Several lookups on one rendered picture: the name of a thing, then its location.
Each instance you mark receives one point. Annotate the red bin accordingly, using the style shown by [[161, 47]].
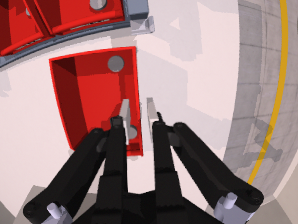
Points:
[[88, 93], [61, 15], [16, 26]]

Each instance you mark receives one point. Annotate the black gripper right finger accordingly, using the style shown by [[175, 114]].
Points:
[[233, 200]]

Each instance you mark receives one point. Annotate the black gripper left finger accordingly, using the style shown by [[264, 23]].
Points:
[[71, 184]]

